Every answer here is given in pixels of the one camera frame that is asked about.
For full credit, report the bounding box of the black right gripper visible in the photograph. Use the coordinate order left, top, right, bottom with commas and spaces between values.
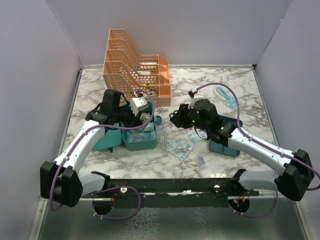
170, 102, 210, 133

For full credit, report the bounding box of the clear blue gauze packet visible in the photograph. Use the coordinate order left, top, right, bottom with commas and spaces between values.
126, 131, 156, 143

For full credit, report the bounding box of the green white glove packet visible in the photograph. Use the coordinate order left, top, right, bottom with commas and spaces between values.
138, 112, 155, 133

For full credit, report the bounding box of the teal plastic medicine box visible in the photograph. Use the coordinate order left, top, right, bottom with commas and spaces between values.
92, 115, 162, 153

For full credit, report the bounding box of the clear bag of wipes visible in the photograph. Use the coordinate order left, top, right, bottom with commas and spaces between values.
165, 137, 194, 161

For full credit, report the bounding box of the teal divided tray insert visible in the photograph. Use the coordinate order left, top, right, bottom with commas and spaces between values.
208, 114, 243, 158

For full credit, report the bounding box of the small clear blue packet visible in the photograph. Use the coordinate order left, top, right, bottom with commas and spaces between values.
196, 155, 205, 168

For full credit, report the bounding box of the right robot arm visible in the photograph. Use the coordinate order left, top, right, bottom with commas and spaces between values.
169, 99, 315, 202

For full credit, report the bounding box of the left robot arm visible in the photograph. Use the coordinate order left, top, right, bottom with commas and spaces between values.
40, 89, 149, 207

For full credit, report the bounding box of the blue white dressing packet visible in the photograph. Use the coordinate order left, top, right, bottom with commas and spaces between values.
187, 130, 208, 144

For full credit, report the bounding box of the blue toothbrush blister pack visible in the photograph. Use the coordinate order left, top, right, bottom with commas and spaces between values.
212, 87, 237, 108

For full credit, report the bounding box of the peach plastic file organizer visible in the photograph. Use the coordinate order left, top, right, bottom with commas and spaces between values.
102, 28, 172, 107

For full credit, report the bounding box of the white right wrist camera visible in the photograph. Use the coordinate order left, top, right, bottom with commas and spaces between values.
188, 88, 204, 109

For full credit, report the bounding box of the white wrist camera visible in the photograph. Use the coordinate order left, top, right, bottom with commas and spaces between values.
188, 88, 204, 109
129, 97, 149, 116

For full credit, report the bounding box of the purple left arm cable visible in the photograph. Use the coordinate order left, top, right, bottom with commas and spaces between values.
48, 89, 151, 221

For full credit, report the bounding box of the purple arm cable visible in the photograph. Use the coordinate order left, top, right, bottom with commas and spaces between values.
48, 89, 151, 221
192, 82, 320, 217

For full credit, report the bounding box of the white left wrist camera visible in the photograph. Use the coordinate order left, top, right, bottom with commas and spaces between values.
129, 97, 149, 116

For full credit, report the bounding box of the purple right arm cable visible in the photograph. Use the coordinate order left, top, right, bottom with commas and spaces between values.
192, 82, 320, 217

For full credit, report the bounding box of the black metal base rail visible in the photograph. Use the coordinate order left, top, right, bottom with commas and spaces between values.
82, 178, 259, 209

